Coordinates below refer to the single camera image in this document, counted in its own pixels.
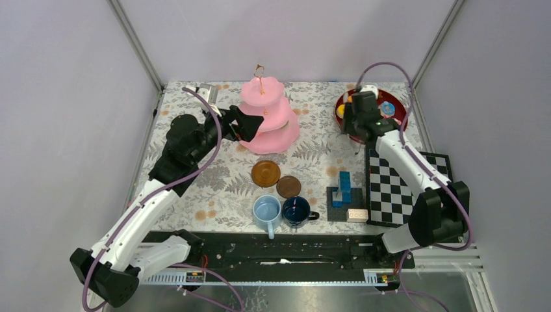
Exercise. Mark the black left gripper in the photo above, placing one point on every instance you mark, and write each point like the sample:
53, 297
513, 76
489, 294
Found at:
232, 123

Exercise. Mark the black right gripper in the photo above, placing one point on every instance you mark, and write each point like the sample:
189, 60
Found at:
359, 103

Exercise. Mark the pink three-tier cake stand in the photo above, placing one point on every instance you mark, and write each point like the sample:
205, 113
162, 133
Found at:
265, 96

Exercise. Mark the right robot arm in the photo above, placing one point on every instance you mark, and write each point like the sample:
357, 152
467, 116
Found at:
439, 204

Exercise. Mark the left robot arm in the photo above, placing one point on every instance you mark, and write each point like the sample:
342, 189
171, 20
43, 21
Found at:
112, 268

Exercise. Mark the yellow round cake toy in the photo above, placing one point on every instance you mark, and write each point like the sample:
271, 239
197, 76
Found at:
340, 111

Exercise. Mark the blue frosted donut toy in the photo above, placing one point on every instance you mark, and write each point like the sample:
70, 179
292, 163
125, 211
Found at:
387, 109

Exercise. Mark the dark red round tray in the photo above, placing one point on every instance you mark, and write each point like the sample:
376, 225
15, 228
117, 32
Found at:
383, 96

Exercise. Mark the light brown wooden coaster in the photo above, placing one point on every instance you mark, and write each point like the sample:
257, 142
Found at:
265, 173

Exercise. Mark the floral patterned tablecloth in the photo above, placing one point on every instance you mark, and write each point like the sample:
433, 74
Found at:
221, 198

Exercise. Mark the blue building block tower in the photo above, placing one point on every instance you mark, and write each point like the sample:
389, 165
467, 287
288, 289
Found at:
343, 193

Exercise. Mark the dark brown wooden coaster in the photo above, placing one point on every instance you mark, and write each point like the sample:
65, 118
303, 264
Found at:
288, 186

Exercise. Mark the black white checkerboard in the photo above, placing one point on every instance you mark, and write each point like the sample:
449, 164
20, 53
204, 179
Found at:
389, 201

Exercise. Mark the light blue mug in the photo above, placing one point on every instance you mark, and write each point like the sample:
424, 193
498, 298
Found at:
267, 214

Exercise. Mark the white building block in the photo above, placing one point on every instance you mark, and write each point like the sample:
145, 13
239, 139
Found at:
357, 215

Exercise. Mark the dark blue mug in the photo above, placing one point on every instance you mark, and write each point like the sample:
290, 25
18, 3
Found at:
296, 212

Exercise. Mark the grey building block baseplate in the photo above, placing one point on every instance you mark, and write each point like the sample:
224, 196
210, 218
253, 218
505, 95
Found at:
340, 214

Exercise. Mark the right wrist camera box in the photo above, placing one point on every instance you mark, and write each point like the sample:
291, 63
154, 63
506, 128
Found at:
370, 88

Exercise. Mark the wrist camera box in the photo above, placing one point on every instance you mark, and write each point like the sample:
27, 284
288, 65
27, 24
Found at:
208, 92
370, 88

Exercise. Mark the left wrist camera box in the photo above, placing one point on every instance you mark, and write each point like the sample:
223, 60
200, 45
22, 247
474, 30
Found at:
208, 92

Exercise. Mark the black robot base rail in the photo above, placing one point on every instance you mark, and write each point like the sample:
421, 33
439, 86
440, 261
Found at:
253, 257

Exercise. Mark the aluminium frame post right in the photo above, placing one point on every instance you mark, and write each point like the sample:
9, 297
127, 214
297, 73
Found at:
444, 29

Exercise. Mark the aluminium frame post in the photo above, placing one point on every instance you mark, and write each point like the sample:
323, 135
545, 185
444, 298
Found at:
444, 29
133, 38

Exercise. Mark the aluminium frame post left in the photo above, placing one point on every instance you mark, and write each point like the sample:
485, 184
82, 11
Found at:
133, 38

